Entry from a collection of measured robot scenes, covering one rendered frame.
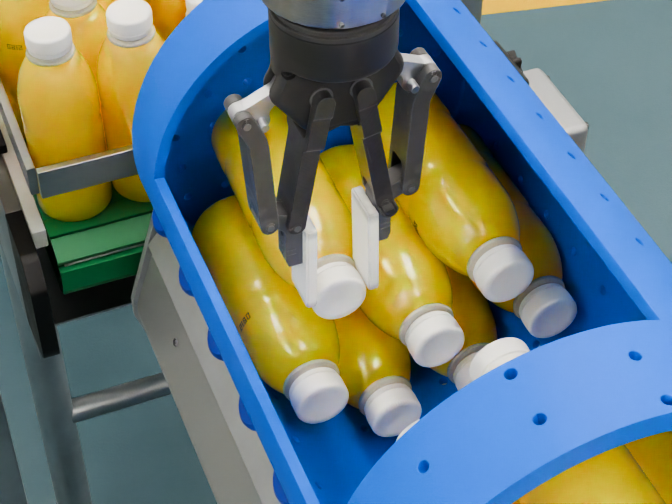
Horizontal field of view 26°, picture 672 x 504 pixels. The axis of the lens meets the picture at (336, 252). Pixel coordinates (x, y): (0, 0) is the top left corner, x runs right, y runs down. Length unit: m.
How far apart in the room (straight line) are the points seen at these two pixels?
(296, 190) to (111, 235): 0.46
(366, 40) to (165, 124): 0.26
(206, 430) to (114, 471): 1.09
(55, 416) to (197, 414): 0.73
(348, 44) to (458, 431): 0.22
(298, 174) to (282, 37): 0.10
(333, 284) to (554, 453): 0.28
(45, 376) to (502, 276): 1.00
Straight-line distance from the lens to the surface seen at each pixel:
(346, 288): 0.98
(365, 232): 0.95
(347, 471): 1.04
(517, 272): 0.98
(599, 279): 1.05
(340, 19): 0.79
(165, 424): 2.33
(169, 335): 1.27
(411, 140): 0.91
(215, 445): 1.19
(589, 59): 3.05
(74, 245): 1.33
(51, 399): 1.92
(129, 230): 1.33
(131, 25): 1.24
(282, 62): 0.83
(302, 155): 0.88
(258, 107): 0.85
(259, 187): 0.88
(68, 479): 2.05
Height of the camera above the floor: 1.81
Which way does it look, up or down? 44 degrees down
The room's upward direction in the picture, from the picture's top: straight up
